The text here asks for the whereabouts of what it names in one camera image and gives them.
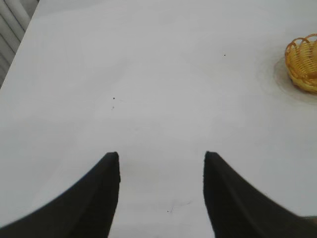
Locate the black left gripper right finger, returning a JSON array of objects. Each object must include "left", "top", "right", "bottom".
[{"left": 203, "top": 151, "right": 317, "bottom": 238}]

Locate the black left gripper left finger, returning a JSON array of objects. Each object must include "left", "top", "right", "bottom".
[{"left": 0, "top": 151, "right": 121, "bottom": 238}]

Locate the yellow woven wicker basket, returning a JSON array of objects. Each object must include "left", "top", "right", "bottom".
[{"left": 284, "top": 33, "right": 317, "bottom": 94}]

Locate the white slatted panel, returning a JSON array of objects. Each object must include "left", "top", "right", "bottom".
[{"left": 0, "top": 0, "right": 40, "bottom": 89}]

